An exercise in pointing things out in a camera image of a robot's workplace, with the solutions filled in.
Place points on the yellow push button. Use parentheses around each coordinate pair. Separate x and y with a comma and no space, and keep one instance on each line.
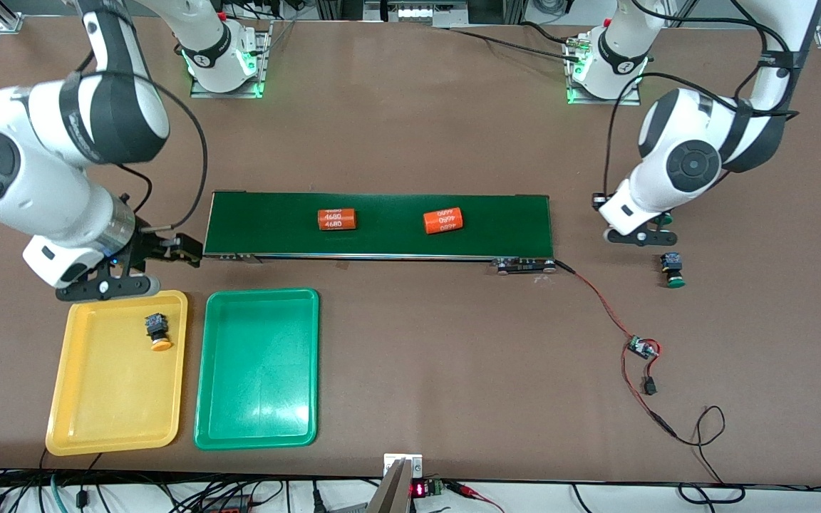
(161,345)

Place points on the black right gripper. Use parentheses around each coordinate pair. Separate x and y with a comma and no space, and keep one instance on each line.
(145,244)

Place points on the yellow plastic tray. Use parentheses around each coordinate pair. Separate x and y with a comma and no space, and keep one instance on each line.
(118,399)

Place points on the red digit display module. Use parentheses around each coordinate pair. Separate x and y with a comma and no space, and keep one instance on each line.
(419,489)

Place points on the grey metal camera mast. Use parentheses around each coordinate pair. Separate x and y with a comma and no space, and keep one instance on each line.
(390,491)

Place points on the small black circuit board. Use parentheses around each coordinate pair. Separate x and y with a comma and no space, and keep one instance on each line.
(642,348)

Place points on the green plastic tray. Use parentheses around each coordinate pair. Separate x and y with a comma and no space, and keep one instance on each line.
(257,370)

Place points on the black plug connector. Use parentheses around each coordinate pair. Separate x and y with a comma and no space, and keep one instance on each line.
(649,387)

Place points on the red test lead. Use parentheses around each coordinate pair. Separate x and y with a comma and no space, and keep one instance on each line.
(469,491)

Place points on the green conveyor belt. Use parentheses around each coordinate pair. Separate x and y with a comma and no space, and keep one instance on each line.
(510,224)

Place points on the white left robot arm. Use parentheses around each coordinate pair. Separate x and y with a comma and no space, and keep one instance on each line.
(692,165)

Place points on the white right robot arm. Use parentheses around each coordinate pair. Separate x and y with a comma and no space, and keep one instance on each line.
(47,192)

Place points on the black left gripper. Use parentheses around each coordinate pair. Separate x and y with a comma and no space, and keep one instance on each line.
(596,205)

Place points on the grey lit control box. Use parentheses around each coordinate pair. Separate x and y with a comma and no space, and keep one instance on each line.
(417,13)

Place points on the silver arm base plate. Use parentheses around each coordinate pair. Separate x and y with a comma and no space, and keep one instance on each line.
(204,92)
(631,100)

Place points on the green push button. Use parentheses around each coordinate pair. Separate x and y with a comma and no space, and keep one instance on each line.
(666,222)
(675,282)

